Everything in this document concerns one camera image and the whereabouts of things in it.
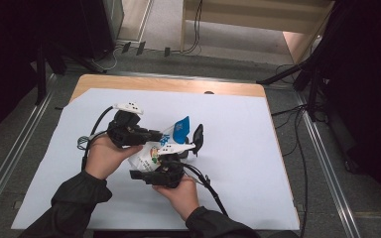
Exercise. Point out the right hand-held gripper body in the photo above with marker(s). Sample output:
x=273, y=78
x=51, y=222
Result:
x=172, y=172

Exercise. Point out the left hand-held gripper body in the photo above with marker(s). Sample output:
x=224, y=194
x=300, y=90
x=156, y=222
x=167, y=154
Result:
x=124, y=132

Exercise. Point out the blue and white milk carton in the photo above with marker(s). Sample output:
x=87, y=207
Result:
x=145, y=158

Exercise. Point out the clear container with black lid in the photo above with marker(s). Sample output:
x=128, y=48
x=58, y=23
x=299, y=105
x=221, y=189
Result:
x=198, y=139

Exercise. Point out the person's right hand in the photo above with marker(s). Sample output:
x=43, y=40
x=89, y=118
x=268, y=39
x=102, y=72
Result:
x=183, y=196

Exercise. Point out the person's left hand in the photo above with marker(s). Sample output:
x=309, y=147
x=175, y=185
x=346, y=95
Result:
x=104, y=157

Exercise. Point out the white paper sheet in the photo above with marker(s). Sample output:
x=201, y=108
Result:
x=238, y=158

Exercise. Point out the black metal stand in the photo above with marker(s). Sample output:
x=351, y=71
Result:
x=40, y=76

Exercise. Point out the dark curtain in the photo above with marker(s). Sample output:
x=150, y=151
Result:
x=10, y=49
x=370, y=82

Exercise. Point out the black tripod stand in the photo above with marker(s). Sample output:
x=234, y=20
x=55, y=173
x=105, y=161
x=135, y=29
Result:
x=312, y=76

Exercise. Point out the metal floor rail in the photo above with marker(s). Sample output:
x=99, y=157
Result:
x=13, y=158
x=330, y=172

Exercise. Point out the light wooden shelf frame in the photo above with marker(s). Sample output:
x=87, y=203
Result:
x=244, y=20

